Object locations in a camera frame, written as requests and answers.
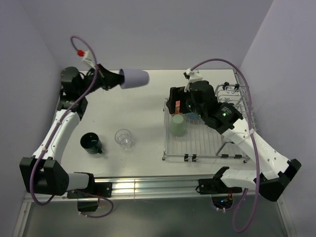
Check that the lilac plastic cup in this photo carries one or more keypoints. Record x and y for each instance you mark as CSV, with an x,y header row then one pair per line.
x,y
133,78

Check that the clear plastic glass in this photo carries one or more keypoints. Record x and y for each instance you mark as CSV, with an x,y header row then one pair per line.
x,y
124,138

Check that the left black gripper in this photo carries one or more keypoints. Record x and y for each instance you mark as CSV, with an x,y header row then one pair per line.
x,y
107,79

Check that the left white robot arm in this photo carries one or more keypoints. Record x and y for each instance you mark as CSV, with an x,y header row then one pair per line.
x,y
42,173

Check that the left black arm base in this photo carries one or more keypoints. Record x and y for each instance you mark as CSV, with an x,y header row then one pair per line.
x,y
92,202

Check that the green ceramic cup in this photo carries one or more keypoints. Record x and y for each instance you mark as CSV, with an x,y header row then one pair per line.
x,y
177,125

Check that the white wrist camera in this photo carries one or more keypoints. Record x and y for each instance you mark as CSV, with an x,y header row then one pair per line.
x,y
86,58
191,77

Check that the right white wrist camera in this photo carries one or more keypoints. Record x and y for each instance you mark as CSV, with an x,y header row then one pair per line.
x,y
191,77

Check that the white wire dish rack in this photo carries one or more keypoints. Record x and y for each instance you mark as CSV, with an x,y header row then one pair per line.
x,y
204,138

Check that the dark green mug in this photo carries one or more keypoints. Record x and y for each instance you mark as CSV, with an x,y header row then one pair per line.
x,y
91,143

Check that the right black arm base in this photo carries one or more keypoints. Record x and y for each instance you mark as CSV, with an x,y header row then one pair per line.
x,y
224,195

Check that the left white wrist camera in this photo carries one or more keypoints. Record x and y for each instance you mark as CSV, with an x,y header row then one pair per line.
x,y
86,58

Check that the aluminium mounting rail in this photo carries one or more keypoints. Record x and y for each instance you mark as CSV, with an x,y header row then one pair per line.
x,y
139,187

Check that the orange ceramic mug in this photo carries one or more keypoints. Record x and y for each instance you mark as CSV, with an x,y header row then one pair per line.
x,y
177,108

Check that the plain blue cup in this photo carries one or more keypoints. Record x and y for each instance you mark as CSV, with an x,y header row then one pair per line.
x,y
192,116

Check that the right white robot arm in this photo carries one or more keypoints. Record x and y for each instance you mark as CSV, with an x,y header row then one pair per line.
x,y
273,171

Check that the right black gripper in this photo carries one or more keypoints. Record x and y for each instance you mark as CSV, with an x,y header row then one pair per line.
x,y
177,94

